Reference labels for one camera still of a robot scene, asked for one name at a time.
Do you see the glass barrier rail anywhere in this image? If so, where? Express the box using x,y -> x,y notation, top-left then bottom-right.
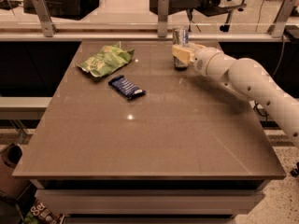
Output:
0,23 -> 289,42

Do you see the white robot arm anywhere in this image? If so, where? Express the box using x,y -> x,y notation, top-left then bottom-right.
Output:
172,43 -> 299,147

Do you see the metal rail bracket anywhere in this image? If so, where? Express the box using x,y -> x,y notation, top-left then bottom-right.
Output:
157,0 -> 169,37
32,0 -> 56,37
267,0 -> 297,38

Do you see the dark blue snack packet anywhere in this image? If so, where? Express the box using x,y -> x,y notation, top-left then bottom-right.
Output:
108,75 -> 146,100

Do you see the brown bin with hole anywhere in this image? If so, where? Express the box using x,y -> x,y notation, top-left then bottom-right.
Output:
0,144 -> 30,200

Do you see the right metal rail bracket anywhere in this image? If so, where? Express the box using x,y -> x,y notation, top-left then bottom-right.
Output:
267,0 -> 297,38

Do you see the grey drawer cabinet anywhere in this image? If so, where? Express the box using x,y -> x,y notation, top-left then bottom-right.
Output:
36,189 -> 264,219

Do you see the black cable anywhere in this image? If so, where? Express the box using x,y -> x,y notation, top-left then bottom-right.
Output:
252,37 -> 288,123

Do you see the middle metal rail bracket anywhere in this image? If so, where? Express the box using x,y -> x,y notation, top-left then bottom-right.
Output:
157,0 -> 169,37

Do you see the printed snack box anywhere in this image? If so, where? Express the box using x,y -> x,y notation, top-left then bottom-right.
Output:
23,200 -> 64,224

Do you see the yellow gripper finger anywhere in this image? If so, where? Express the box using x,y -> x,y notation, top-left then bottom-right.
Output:
188,42 -> 206,50
172,45 -> 194,64

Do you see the left metal rail bracket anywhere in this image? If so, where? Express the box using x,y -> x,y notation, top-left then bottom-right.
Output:
32,0 -> 56,37

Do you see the black box on floor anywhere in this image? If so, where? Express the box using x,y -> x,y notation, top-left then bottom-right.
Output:
22,0 -> 101,21

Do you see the silver redbull can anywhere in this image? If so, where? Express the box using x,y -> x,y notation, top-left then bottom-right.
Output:
173,26 -> 189,70

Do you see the green chip bag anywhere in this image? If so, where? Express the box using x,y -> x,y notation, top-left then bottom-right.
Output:
78,42 -> 135,77

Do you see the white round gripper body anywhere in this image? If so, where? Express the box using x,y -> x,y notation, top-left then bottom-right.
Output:
192,47 -> 234,78

